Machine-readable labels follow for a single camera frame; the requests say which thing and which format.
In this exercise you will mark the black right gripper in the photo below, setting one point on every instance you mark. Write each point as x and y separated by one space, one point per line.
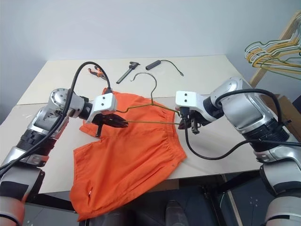
196 116

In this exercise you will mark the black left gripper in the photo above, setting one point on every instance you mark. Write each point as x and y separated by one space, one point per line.
103 119

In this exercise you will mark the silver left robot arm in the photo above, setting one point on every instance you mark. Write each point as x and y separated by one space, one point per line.
42 122

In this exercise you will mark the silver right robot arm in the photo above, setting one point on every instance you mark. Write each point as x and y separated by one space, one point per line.
249 110

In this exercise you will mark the orange shorts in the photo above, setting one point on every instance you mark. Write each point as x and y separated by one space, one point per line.
131 155

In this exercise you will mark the black caliper tool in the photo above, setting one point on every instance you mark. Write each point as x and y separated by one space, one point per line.
126 73

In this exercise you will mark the orange and black pliers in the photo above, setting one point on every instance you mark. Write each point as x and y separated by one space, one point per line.
96 71

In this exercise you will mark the dark rounded shape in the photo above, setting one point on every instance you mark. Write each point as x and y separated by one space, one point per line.
175 212

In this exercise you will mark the hangers on wooden rack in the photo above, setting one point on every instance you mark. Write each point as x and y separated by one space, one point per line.
261 70

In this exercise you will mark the brown cardboard box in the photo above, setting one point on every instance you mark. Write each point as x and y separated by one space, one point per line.
288 103

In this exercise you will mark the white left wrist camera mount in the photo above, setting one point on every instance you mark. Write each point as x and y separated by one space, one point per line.
104 103

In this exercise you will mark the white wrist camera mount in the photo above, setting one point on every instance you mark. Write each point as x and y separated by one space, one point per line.
104 103
187 99

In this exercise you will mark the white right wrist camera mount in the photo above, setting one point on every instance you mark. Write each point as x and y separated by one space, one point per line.
187 99

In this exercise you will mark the black table frame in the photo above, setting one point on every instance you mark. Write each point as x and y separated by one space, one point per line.
211 188

